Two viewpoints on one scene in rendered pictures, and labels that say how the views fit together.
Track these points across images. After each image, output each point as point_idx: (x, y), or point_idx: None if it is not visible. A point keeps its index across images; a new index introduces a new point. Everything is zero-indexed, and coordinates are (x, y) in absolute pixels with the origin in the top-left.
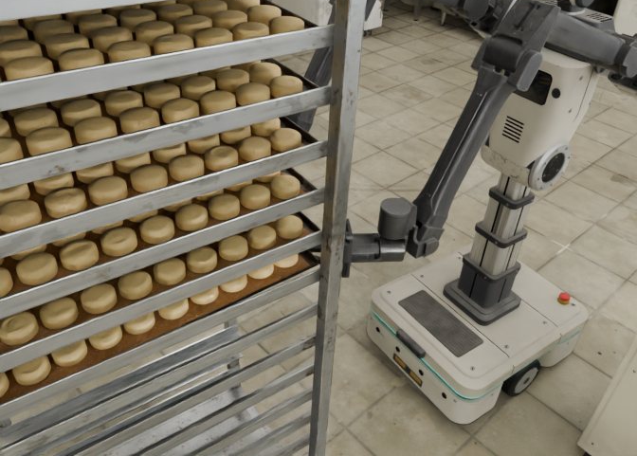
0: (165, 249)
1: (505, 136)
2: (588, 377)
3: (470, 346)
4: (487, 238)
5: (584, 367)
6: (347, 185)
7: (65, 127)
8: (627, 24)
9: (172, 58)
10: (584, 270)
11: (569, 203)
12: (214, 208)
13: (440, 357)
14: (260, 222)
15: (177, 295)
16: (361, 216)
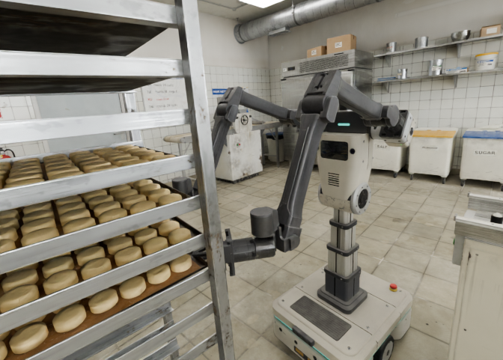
0: (34, 251)
1: (330, 185)
2: (427, 343)
3: (343, 331)
4: (335, 251)
5: (421, 336)
6: (215, 188)
7: None
8: (374, 153)
9: (18, 56)
10: (397, 272)
11: (375, 236)
12: (102, 217)
13: (325, 343)
14: (141, 224)
15: (56, 301)
16: (263, 259)
